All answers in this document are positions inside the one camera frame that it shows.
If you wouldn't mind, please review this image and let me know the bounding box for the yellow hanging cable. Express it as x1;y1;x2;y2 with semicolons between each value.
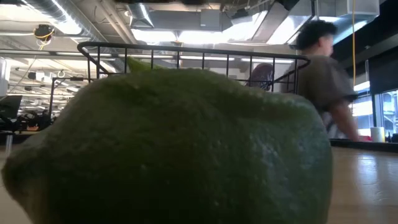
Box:
350;0;357;88

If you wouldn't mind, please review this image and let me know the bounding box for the dark green avocado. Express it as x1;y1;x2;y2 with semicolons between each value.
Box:
1;68;334;224

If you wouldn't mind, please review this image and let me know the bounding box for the black yellow cord reel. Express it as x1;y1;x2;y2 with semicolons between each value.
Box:
33;24;56;42

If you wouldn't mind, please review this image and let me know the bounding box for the person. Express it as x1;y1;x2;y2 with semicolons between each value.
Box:
281;20;361;142

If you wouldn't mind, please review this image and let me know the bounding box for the bumpy light green cucumber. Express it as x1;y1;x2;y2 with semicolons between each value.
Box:
126;56;165;73

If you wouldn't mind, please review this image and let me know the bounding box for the black metal rack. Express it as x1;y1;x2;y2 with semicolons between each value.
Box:
48;77;101;122

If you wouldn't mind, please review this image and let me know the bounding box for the silver spiral air duct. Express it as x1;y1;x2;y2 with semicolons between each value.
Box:
24;0;131;54

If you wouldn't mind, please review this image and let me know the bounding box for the black wire basket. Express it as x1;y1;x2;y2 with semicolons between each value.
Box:
76;42;312;94

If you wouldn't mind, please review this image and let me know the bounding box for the white paper roll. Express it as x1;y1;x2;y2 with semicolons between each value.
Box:
370;126;386;143

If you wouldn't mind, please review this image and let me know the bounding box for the dark monitor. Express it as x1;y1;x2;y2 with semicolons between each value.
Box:
0;95;23;119

